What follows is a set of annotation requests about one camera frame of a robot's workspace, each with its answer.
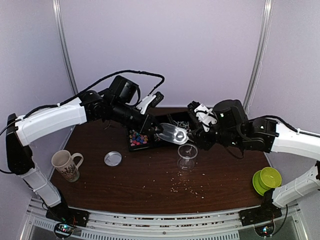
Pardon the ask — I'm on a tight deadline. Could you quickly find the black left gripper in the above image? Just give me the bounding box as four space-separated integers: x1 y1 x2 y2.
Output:
109 100 164 135

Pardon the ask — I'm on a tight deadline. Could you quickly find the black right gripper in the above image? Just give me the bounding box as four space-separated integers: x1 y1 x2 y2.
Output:
186 121 244 152

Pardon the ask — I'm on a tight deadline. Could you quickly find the silver metal scoop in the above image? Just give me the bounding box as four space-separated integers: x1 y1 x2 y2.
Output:
157 123 194 145

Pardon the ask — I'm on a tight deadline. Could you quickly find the black three-compartment candy tray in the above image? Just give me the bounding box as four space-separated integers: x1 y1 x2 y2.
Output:
124 111 198 153

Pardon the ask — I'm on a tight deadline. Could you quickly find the clear plastic jar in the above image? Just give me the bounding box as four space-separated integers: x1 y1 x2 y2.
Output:
177 143 198 171

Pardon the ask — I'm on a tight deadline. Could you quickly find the silver metal jar lid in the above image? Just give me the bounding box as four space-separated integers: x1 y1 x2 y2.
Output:
104 151 122 167

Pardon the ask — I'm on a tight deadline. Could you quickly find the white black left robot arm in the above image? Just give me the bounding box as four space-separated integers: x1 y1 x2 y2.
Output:
5 75 164 222

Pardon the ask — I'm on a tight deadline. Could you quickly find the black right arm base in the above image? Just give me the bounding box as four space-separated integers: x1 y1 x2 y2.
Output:
239 188 282 239

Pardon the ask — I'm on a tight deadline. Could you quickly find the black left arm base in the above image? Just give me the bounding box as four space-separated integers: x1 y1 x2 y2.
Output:
42 190 90 240

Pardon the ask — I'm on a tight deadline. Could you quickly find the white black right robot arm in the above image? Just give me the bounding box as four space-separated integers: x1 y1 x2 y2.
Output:
187 99 320 221

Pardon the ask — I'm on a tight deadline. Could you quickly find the green bowl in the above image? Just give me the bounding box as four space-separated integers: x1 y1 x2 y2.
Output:
258 167 282 190

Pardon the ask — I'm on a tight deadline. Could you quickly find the green saucer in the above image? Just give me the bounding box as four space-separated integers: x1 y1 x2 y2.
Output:
252 170 270 196

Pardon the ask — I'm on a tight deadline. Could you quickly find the beige patterned ceramic mug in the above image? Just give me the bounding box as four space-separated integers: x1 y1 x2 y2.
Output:
51 150 84 183

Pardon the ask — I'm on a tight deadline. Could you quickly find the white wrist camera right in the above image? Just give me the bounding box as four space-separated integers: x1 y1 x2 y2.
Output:
187 101 218 133

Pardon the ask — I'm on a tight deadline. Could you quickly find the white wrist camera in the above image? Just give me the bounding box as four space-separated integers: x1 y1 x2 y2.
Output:
136 91 165 115
187 101 218 133

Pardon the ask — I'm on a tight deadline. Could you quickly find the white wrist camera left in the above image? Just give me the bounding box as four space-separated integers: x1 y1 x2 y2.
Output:
136 91 165 115

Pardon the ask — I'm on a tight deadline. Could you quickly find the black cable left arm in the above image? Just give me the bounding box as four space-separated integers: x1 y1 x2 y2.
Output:
14 69 166 121

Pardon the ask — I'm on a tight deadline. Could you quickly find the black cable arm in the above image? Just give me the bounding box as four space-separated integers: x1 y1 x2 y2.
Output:
259 114 301 133
14 69 166 121

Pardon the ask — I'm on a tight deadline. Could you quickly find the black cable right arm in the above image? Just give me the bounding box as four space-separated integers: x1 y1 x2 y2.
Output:
259 114 301 133

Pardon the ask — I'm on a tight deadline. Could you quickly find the aluminium corner post right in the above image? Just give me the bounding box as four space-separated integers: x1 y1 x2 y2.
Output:
243 0 274 114

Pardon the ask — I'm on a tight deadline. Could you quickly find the aluminium corner post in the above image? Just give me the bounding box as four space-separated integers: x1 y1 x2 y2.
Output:
243 0 274 114
52 0 78 95

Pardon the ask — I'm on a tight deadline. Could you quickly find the aluminium corner post left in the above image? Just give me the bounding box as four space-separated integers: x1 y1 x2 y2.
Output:
52 0 78 95

